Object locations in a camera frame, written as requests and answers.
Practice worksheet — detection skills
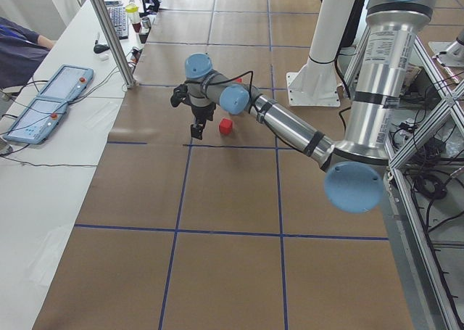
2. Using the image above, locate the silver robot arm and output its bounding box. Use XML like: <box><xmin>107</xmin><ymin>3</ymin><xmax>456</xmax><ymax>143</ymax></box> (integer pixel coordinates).
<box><xmin>170</xmin><ymin>0</ymin><xmax>436</xmax><ymax>213</ymax></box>

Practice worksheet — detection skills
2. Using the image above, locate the upper teach pendant tablet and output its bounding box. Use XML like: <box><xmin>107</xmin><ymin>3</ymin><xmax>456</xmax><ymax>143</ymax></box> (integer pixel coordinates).
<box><xmin>38</xmin><ymin>65</ymin><xmax>94</xmax><ymax>102</ymax></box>

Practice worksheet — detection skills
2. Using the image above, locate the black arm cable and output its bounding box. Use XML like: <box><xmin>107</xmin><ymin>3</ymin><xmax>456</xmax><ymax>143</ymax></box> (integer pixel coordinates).
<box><xmin>202</xmin><ymin>70</ymin><xmax>254</xmax><ymax>95</ymax></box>

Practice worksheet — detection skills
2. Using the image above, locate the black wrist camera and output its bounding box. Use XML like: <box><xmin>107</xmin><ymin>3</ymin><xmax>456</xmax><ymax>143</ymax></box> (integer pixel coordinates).
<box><xmin>170</xmin><ymin>84</ymin><xmax>189</xmax><ymax>107</ymax></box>

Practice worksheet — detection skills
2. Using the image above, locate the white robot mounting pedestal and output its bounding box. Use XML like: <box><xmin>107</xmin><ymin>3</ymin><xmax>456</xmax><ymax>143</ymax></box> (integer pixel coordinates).
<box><xmin>286</xmin><ymin>0</ymin><xmax>355</xmax><ymax>107</ymax></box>

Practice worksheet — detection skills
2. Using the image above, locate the aluminium side frame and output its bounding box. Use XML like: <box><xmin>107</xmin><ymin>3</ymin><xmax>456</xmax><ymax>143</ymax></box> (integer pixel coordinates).
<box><xmin>340</xmin><ymin>36</ymin><xmax>464</xmax><ymax>330</ymax></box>

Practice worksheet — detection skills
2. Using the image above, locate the brown paper table cover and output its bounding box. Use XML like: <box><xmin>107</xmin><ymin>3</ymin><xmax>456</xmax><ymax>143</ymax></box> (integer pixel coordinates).
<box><xmin>34</xmin><ymin>0</ymin><xmax>433</xmax><ymax>329</ymax></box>

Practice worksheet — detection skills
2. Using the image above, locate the black computer mouse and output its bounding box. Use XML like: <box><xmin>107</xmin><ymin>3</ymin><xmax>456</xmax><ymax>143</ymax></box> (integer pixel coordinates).
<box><xmin>93</xmin><ymin>44</ymin><xmax>109</xmax><ymax>54</ymax></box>

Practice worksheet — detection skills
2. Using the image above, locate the computer keyboard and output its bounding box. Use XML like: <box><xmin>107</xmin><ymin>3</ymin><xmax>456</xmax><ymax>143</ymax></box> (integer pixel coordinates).
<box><xmin>105</xmin><ymin>1</ymin><xmax>129</xmax><ymax>39</ymax></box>

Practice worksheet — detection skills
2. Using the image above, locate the teach pendant tablet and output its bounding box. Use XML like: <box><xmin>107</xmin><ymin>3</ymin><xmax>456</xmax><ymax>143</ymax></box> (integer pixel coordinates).
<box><xmin>38</xmin><ymin>65</ymin><xmax>94</xmax><ymax>102</ymax></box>
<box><xmin>4</xmin><ymin>97</ymin><xmax>68</xmax><ymax>144</ymax></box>

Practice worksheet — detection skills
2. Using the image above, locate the seated person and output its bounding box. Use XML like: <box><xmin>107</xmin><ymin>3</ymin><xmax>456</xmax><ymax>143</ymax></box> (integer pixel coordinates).
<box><xmin>1</xmin><ymin>17</ymin><xmax>55</xmax><ymax>89</ymax></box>

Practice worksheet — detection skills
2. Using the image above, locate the aluminium frame post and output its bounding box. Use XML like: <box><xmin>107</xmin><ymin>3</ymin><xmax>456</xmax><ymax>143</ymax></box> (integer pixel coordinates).
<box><xmin>90</xmin><ymin>0</ymin><xmax>136</xmax><ymax>88</ymax></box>

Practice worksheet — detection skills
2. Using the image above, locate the lower teach pendant tablet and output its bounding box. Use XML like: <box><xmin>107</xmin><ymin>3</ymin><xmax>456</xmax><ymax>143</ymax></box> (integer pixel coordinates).
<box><xmin>4</xmin><ymin>97</ymin><xmax>68</xmax><ymax>144</ymax></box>

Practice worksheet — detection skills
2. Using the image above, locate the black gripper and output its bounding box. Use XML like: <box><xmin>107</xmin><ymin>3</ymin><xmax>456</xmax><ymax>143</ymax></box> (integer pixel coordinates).
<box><xmin>190</xmin><ymin>103</ymin><xmax>216</xmax><ymax>140</ymax></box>

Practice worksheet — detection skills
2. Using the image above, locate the yellow lidded bottle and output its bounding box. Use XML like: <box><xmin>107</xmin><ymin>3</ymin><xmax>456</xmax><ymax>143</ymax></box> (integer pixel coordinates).
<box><xmin>125</xmin><ymin>0</ymin><xmax>141</xmax><ymax>33</ymax></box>

